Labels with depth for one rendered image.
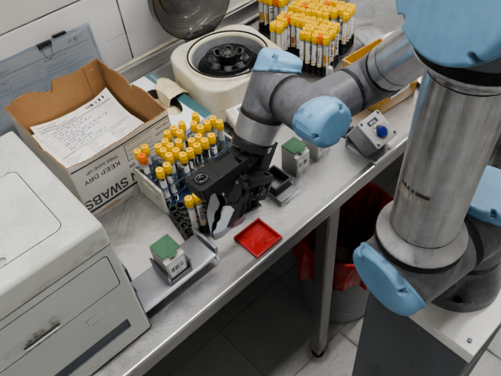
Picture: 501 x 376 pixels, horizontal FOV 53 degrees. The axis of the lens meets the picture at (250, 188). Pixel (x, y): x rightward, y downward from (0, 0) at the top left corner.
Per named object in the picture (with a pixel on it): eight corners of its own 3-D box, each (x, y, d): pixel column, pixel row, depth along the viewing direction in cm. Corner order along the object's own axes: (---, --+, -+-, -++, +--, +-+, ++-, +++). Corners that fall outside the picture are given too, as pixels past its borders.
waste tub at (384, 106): (379, 118, 120) (385, 83, 113) (338, 92, 127) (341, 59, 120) (415, 93, 125) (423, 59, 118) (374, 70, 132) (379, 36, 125)
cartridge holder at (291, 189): (281, 207, 104) (280, 195, 101) (251, 184, 109) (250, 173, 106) (299, 192, 106) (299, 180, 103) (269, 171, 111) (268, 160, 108)
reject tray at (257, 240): (257, 259, 96) (256, 257, 95) (233, 239, 99) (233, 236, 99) (282, 238, 99) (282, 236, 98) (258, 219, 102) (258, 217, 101)
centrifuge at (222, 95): (227, 147, 117) (221, 105, 108) (168, 86, 134) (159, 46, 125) (308, 105, 125) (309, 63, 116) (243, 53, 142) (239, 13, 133)
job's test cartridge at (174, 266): (171, 283, 89) (165, 263, 84) (156, 267, 91) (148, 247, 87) (189, 269, 91) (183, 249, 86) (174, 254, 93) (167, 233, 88)
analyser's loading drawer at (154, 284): (128, 331, 85) (121, 317, 82) (108, 306, 89) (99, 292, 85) (219, 259, 94) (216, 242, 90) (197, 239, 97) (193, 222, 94)
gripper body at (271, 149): (265, 203, 94) (286, 146, 89) (233, 211, 88) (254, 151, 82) (238, 183, 98) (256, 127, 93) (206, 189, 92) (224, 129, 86)
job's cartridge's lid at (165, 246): (165, 263, 84) (164, 262, 84) (149, 248, 87) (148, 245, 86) (183, 250, 86) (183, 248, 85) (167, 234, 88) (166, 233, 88)
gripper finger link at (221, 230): (241, 242, 97) (256, 202, 93) (220, 249, 93) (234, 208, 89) (231, 233, 99) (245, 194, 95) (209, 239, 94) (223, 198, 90)
